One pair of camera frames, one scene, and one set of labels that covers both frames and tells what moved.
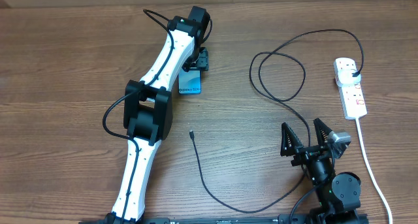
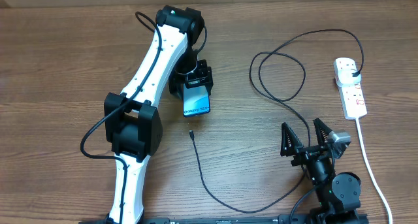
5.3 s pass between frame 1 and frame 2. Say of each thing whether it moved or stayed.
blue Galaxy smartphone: moved
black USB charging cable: moved
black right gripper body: stayed
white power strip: stayed
